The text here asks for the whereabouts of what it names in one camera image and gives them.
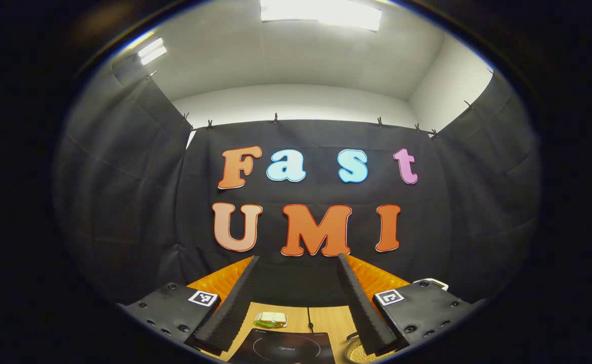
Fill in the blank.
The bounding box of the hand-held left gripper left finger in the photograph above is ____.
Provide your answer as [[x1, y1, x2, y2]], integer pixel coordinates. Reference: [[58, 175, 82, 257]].
[[116, 255, 261, 357]]

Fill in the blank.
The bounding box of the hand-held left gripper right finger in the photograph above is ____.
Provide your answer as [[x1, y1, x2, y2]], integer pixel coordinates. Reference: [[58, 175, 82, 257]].
[[337, 253, 486, 357]]

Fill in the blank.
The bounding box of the stainless steel pot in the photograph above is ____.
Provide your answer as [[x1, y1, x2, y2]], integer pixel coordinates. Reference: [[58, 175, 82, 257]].
[[344, 331, 397, 363]]

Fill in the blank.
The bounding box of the black induction cooktop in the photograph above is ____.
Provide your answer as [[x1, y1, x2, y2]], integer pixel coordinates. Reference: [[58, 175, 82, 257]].
[[227, 329, 337, 364]]

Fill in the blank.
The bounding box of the pile of yellow soybeans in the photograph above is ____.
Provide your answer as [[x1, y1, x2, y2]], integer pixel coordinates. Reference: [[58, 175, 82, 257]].
[[350, 340, 392, 362]]

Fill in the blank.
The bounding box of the black backdrop cloth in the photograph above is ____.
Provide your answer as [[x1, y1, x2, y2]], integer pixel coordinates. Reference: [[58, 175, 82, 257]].
[[53, 53, 541, 309]]

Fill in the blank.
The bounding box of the small ceiling light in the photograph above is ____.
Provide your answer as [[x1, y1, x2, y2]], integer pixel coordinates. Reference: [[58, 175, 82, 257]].
[[138, 37, 167, 66]]

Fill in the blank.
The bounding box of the large rectangular ceiling light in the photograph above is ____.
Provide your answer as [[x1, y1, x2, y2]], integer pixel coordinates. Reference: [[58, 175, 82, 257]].
[[260, 0, 382, 32]]

